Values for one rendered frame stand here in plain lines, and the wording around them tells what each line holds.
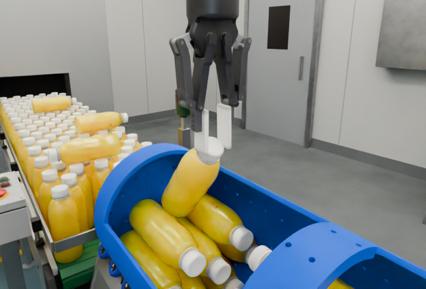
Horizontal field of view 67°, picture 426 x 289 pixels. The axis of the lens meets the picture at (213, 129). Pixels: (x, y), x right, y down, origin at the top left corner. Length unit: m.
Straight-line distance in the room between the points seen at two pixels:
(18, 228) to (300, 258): 0.68
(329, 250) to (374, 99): 3.64
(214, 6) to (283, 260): 0.32
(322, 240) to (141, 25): 5.26
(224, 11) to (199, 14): 0.03
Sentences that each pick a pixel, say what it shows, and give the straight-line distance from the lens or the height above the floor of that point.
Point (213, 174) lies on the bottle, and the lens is 0.54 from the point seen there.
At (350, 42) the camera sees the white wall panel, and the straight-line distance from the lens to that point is 4.09.
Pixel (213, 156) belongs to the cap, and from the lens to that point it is 0.51.
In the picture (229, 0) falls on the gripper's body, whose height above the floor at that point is 1.51.
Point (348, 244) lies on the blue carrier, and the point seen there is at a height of 1.23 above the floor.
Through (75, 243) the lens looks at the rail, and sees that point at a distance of 0.93.
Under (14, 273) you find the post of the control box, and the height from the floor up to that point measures 0.86.
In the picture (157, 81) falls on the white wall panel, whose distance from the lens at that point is 5.71.
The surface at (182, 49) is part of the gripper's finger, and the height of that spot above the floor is 1.44.
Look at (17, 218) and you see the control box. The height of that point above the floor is 1.05.
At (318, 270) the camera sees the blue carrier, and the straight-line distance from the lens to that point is 0.38.
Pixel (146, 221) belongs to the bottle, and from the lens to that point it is 0.63.
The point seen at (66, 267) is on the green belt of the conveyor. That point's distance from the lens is 0.96.
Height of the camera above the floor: 1.46
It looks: 16 degrees down
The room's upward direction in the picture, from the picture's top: straight up
